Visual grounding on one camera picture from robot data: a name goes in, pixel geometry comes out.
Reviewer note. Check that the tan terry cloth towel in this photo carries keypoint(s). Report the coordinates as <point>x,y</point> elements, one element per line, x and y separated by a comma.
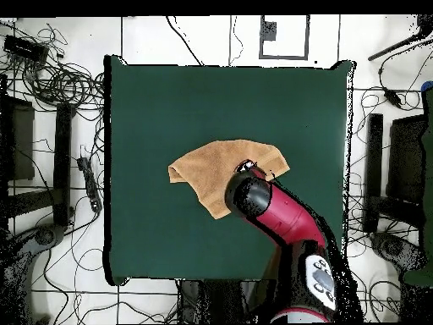
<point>209,166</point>

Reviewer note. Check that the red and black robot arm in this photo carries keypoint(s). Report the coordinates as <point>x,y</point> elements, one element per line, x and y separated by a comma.
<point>280,213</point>

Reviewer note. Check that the black flat panel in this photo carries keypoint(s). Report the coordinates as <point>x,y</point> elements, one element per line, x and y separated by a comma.
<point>20,142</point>
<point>406,159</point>

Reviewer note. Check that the dark green table cloth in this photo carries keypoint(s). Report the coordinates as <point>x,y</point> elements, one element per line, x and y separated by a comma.
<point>152,237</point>

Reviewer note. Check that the black stand bar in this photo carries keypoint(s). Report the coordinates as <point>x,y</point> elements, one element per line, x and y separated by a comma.
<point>374,162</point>
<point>62,162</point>

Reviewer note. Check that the dark grey square plate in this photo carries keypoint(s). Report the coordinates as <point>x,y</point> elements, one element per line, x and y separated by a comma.
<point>269,30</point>

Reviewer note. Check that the black power strip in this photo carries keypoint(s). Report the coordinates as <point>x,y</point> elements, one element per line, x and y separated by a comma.
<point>90,184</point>

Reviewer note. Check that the black power adapter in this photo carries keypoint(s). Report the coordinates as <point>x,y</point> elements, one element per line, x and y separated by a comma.
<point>392,97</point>

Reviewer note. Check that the grey swivel chair base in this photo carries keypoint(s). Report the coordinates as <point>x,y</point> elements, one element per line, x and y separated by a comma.
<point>392,247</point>
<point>44,236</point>

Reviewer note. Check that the black tripod leg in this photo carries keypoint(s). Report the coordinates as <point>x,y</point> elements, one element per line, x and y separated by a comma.
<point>395,45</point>

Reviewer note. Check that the small blue round object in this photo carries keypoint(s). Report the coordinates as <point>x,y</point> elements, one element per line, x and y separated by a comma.
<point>428,86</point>

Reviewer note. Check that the black box device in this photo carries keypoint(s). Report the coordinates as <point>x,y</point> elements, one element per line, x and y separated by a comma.
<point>25,49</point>

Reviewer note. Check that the grey square floor frame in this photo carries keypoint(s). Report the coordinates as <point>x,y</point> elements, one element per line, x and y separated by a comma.
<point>261,47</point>

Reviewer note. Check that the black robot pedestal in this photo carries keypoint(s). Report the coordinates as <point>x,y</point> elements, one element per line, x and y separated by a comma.
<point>220,301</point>

